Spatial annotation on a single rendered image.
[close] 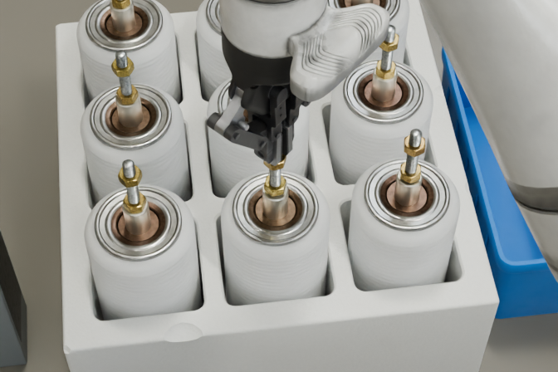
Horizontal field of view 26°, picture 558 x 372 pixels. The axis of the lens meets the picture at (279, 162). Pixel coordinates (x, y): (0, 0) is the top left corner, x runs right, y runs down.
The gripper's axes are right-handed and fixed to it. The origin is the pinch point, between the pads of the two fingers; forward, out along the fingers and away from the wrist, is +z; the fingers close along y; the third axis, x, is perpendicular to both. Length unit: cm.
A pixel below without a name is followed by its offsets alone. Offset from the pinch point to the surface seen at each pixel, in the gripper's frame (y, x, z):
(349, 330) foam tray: 0.9, 9.5, 19.6
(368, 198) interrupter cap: -6.0, 5.6, 9.9
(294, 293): 2.2, 4.1, 17.3
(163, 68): -7.2, -20.7, 13.4
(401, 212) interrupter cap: -6.9, 8.6, 10.1
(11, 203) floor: 5.8, -34.2, 35.3
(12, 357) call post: 19.2, -18.7, 33.3
